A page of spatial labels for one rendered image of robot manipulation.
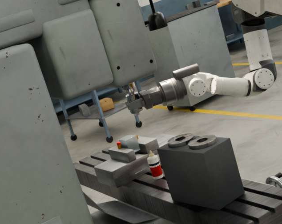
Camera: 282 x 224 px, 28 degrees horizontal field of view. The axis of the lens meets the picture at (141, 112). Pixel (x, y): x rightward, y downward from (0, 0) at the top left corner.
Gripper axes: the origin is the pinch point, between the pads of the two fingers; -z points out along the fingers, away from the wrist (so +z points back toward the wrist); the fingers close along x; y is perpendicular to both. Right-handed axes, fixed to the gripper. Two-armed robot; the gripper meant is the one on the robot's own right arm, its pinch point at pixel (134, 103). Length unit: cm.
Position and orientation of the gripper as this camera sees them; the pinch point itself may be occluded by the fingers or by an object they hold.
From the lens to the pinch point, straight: 204.1
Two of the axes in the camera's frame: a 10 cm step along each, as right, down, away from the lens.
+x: 1.6, 1.8, -9.7
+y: 2.9, 9.3, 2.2
